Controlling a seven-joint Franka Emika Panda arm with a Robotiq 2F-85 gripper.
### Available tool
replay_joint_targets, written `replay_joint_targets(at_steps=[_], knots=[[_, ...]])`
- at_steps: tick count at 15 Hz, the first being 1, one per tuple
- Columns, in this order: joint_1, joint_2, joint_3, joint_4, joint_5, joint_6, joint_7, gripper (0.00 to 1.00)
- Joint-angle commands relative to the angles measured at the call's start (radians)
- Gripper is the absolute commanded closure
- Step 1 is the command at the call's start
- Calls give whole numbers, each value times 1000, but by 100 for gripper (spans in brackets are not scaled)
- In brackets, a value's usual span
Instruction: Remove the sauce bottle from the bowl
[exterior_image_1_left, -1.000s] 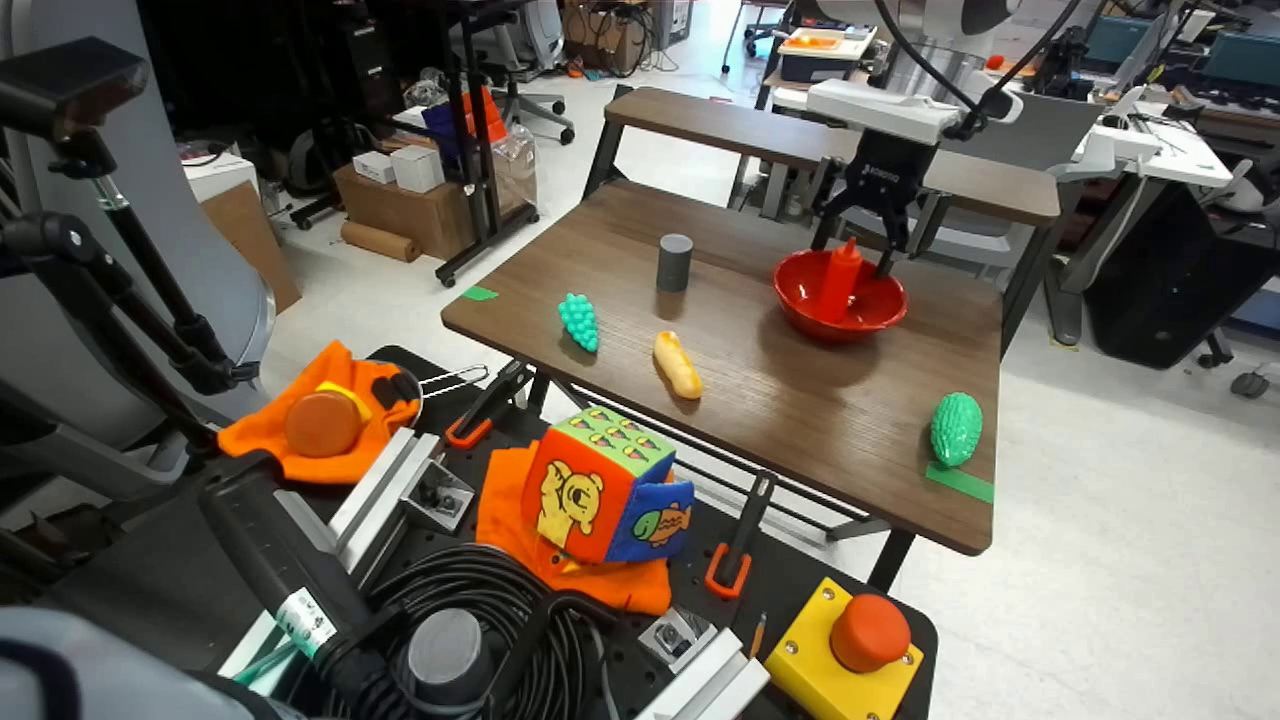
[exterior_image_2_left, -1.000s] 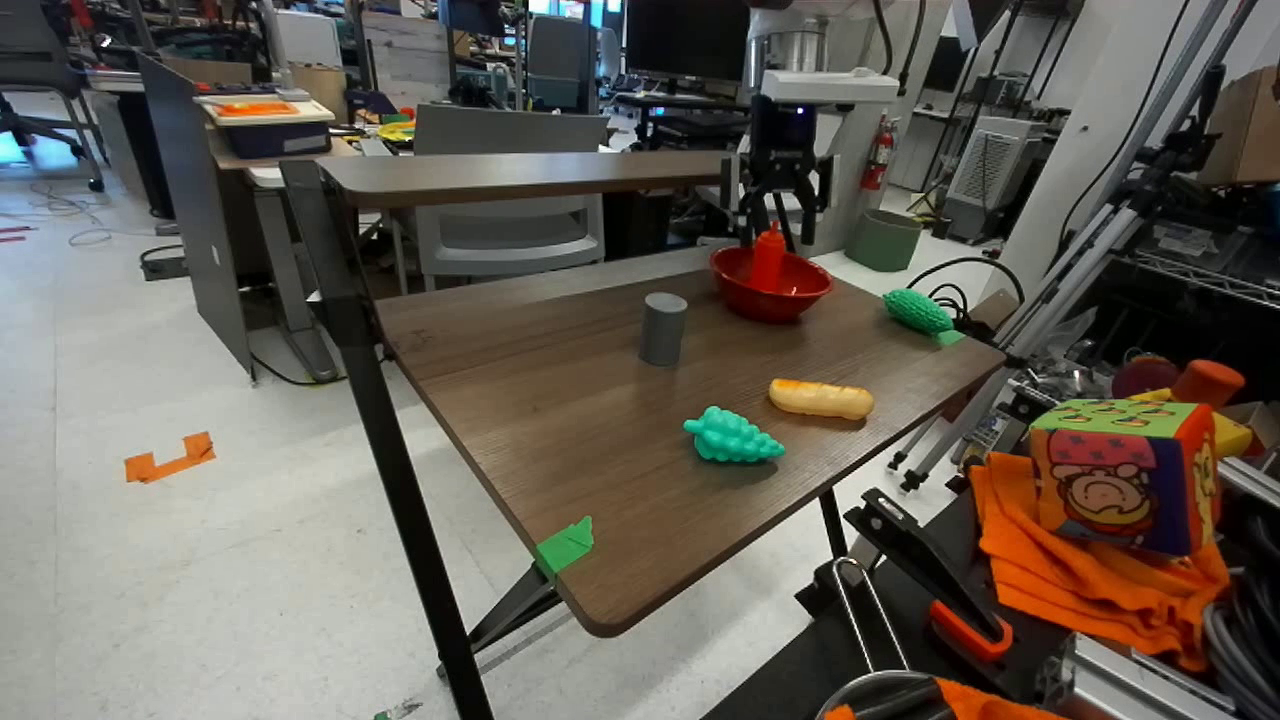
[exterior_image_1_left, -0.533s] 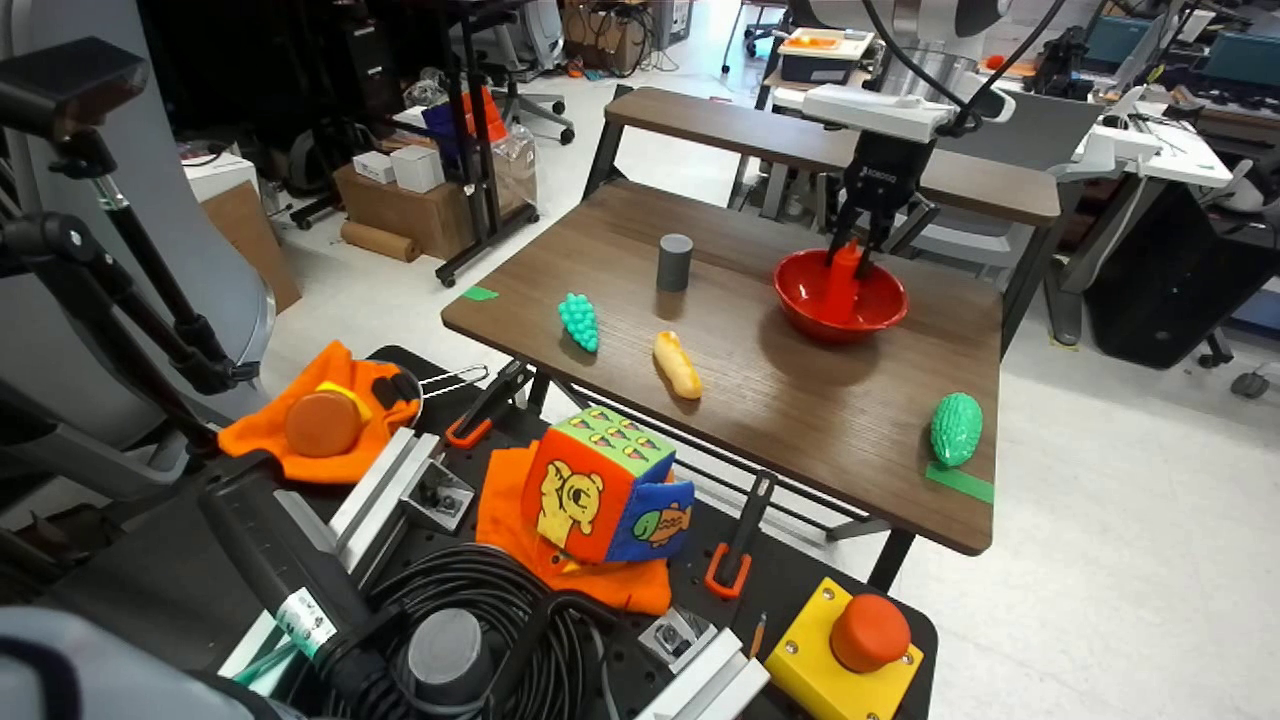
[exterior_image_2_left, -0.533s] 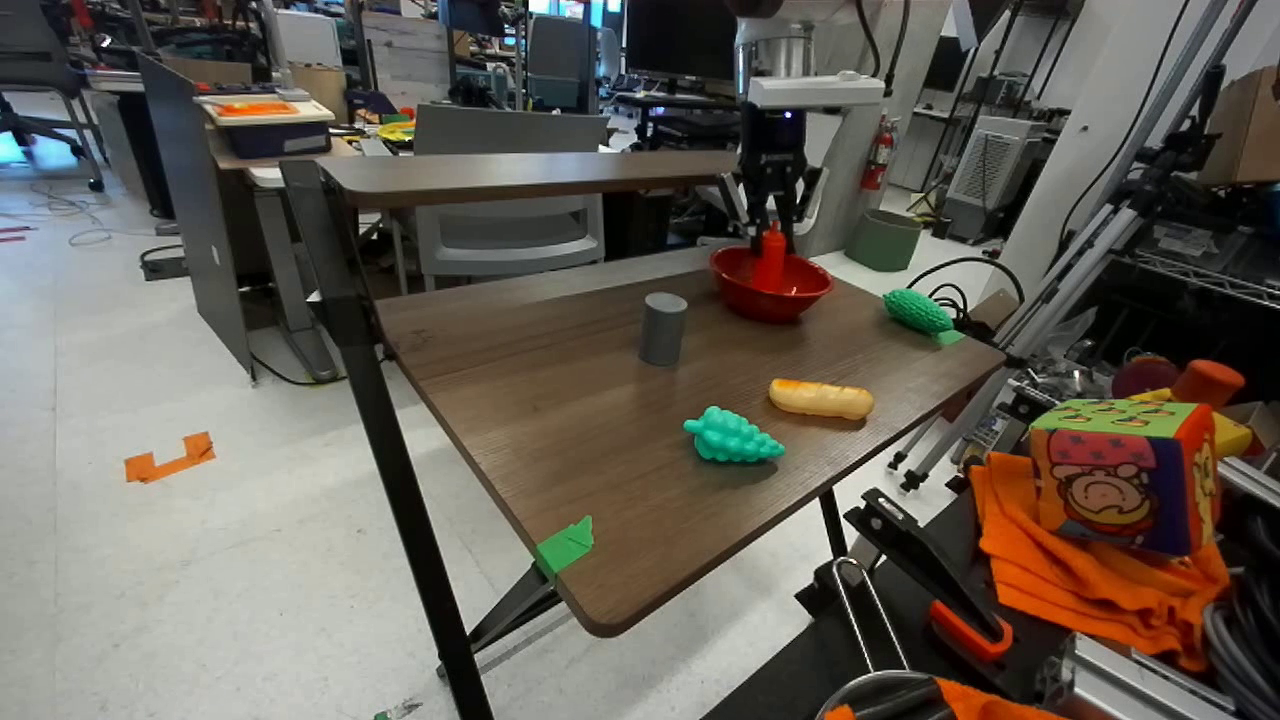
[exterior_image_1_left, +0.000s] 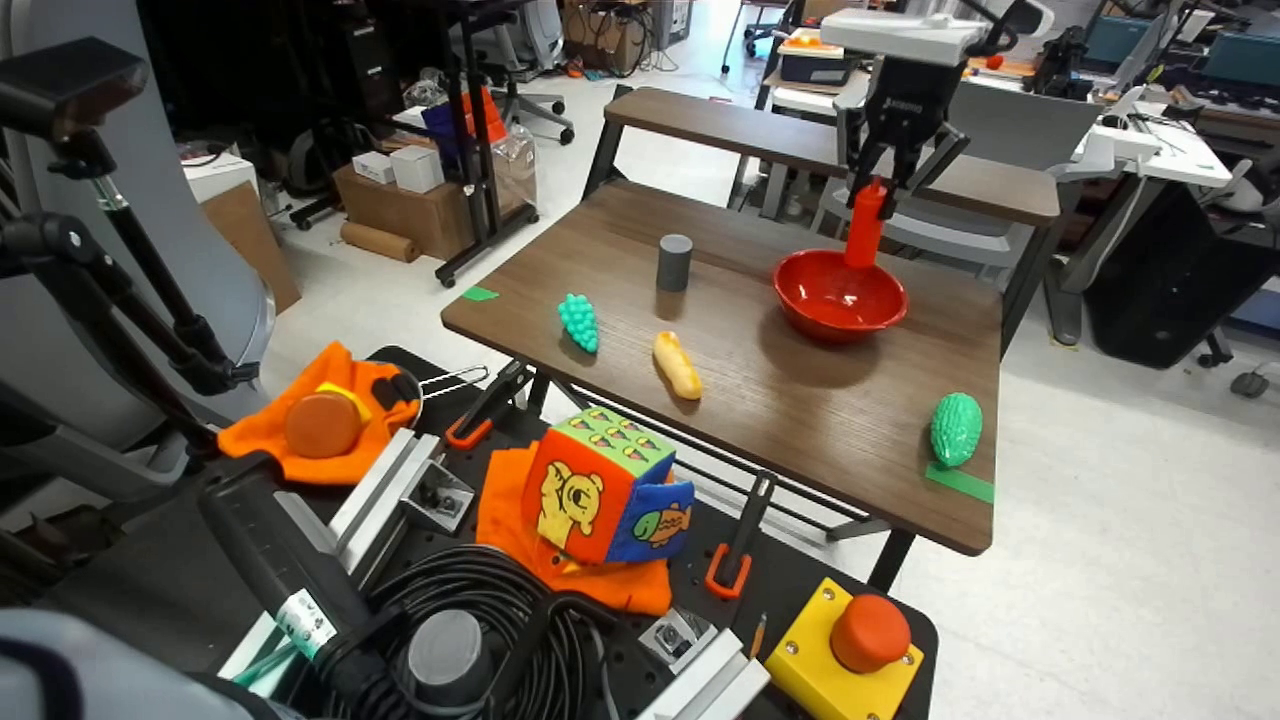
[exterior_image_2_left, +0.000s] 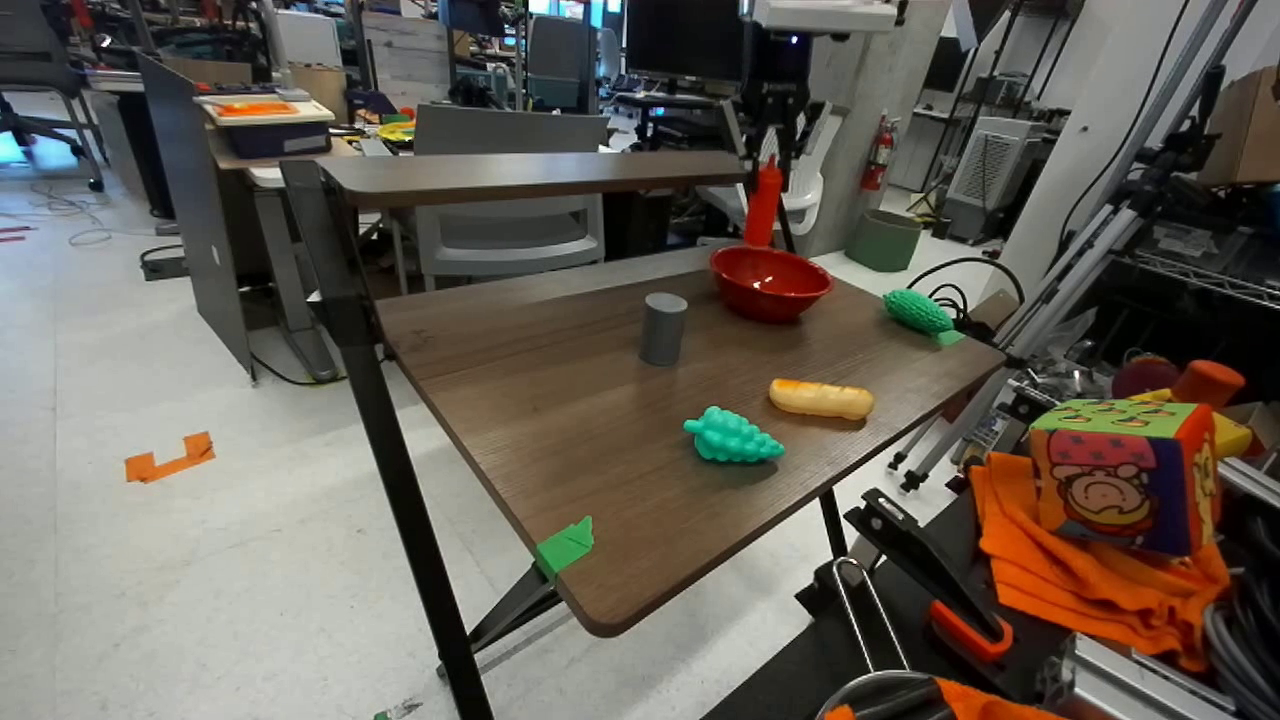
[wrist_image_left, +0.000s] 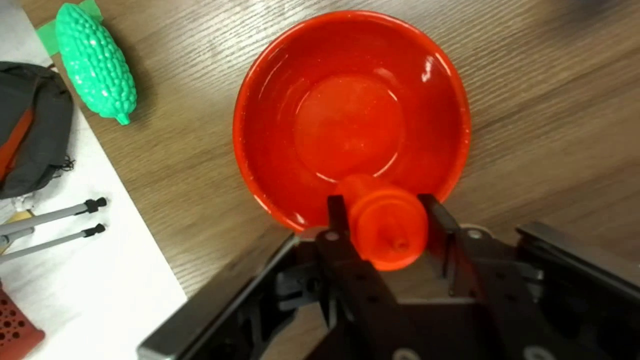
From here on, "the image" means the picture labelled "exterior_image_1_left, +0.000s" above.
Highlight large cardboard box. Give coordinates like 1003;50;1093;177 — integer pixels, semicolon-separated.
326;124;539;263

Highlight yellow banana toy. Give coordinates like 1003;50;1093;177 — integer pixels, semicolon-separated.
647;327;706;409

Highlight black office chair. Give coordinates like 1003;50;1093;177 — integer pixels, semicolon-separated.
1081;158;1280;375

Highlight orange cloth with ball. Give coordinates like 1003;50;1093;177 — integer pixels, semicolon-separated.
210;341;424;487

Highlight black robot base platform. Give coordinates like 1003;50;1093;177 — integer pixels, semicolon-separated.
74;341;940;720

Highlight white desk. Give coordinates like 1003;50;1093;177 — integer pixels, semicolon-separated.
1045;103;1239;353

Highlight black cable bundle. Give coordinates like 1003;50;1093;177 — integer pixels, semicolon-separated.
311;542;632;720

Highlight aluminium extrusion rail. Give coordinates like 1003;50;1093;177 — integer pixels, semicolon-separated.
636;625;776;720
325;429;447;578

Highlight black camera on mount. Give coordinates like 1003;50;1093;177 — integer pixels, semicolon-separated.
0;32;153;148

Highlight red bowl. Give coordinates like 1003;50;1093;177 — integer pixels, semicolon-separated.
766;246;916;343

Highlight green toy fruit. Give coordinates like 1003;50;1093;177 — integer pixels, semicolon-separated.
925;390;986;471

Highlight cardboard box with white top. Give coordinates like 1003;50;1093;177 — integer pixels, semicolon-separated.
174;144;304;315

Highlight gray round knob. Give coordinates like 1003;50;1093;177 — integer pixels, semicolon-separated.
401;605;494;720

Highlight large green tape strip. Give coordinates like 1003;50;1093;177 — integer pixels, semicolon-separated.
921;461;998;508

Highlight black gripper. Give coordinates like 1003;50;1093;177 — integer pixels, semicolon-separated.
849;58;976;202

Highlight red sauce bottle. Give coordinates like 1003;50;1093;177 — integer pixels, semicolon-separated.
839;177;896;279

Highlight yellow box red button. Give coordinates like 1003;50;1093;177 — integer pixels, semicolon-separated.
760;573;928;720

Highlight white small boxes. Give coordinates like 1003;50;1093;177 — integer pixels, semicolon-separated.
346;140;447;202

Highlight long wooden bench table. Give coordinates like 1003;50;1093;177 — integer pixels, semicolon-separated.
578;86;1063;230

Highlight orange black clamp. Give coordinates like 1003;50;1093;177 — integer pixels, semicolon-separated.
700;471;778;609
439;357;537;456

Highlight teal toy grapes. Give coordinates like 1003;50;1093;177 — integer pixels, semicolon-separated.
554;293;609;359

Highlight colorful plush cube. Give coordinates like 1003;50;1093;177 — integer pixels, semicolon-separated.
515;404;700;569

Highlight gray chair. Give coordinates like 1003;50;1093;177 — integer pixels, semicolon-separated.
812;58;1107;277

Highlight orange cloth under cube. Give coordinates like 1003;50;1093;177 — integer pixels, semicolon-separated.
470;441;681;621

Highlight black metal stand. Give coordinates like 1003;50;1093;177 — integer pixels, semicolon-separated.
430;0;545;293

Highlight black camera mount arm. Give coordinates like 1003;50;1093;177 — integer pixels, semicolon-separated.
0;132;262;401

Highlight dark wooden table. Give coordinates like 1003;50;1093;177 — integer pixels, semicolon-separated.
439;182;1009;562

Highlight gray cylinder cup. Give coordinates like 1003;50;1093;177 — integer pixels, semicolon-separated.
653;230;700;297

